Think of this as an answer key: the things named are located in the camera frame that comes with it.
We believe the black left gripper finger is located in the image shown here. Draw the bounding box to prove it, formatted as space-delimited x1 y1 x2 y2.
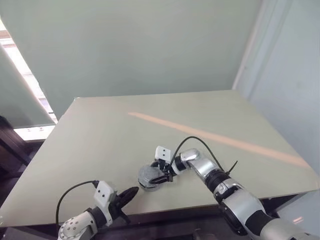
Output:
117 186 139 203
119 187 139 208

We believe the grey round metal object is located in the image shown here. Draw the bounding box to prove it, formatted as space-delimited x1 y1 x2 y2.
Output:
138 163 163 193

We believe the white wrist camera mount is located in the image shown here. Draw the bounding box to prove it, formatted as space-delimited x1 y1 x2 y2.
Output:
93 180 115 228
154 146 172 162

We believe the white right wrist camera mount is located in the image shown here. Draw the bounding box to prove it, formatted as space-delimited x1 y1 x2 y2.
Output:
154 146 172 162

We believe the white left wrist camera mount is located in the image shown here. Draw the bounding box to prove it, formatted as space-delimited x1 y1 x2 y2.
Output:
93 180 115 228

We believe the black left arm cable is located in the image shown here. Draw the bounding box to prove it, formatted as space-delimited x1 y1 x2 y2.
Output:
55 179 100 227

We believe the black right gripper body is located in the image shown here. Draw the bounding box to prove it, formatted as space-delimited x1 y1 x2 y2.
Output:
157 159 176 183

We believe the black zip tie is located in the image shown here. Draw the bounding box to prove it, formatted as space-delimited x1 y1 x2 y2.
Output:
223 160 239 176

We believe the grey-green partition panel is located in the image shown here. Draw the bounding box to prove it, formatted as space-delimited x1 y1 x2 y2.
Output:
0 43 56 128

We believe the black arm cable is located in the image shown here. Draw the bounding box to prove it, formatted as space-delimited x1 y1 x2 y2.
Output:
55 179 100 227
171 136 226 176

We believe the silver motor cover with circuit board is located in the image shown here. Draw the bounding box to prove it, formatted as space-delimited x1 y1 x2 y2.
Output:
138 164 162 187

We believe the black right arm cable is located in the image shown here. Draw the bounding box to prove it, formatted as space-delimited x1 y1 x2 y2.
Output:
171 136 226 176

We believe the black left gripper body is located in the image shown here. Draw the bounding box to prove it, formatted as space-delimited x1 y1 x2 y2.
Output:
109 191 131 225

